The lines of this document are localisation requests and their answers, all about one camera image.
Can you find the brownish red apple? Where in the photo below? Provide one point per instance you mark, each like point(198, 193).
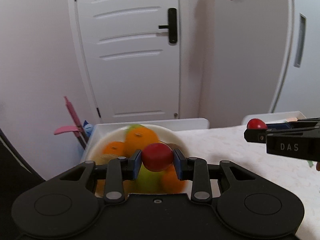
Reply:
point(149, 182)

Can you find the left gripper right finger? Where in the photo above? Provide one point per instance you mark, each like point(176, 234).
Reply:
point(196, 170)

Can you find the brown kiwi fruit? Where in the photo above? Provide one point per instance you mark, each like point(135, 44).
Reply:
point(173, 146)

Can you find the small orange tangerine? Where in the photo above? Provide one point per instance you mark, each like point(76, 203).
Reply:
point(115, 148)

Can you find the recessed wall handle panel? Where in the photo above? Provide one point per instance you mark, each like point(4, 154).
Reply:
point(300, 42)

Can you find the black door handle lock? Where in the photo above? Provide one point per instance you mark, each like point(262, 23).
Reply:
point(171, 26)

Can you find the white duck pattern bowl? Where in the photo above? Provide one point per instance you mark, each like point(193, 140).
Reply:
point(165, 136)

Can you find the red cherry tomato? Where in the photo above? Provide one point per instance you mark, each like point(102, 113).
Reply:
point(157, 157)
point(256, 124)

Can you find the pink dustpan broom set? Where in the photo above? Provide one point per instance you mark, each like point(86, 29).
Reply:
point(76, 128)

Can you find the plastic bag of bottles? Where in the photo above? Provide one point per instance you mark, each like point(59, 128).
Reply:
point(88, 128)

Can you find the white door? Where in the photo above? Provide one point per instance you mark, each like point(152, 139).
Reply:
point(131, 71)

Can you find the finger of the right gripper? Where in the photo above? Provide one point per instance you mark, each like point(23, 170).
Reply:
point(259, 135)
point(282, 125)

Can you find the large orange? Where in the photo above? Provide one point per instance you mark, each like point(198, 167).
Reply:
point(138, 138)

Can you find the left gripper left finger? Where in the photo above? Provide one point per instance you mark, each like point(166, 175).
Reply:
point(119, 170)

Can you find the green apple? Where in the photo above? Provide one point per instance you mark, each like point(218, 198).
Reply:
point(137, 138)

